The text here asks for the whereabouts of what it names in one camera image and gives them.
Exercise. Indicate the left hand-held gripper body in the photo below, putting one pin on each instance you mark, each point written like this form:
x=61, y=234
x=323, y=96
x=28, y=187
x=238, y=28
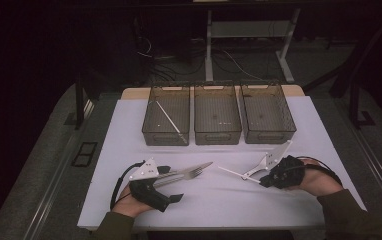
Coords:
x=149, y=195

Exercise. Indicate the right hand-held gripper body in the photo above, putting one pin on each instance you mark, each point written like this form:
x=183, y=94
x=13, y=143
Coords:
x=285, y=173

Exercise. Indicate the silver fork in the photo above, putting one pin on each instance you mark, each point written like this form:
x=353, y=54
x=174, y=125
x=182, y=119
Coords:
x=194, y=174

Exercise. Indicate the metal fork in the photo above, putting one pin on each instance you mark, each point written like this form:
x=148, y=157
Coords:
x=199, y=167

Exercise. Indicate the brown transparent plastic basket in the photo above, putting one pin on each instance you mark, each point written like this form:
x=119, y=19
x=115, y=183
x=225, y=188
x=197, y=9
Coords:
x=217, y=115
x=266, y=113
x=167, y=116

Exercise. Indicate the person's left hand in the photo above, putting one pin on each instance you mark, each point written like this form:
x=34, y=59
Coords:
x=129, y=206

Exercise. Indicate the person's right hand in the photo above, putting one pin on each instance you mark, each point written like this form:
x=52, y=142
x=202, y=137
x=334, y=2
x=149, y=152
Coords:
x=319, y=181

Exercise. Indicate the white table mat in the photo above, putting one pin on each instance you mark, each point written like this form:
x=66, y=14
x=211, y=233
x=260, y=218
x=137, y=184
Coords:
x=212, y=206

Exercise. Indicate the black metal stand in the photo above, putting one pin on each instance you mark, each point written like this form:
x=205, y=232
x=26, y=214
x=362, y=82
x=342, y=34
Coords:
x=355, y=100
x=79, y=106

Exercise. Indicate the white metal desk frame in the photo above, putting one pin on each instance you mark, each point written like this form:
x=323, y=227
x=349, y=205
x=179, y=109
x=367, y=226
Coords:
x=245, y=29

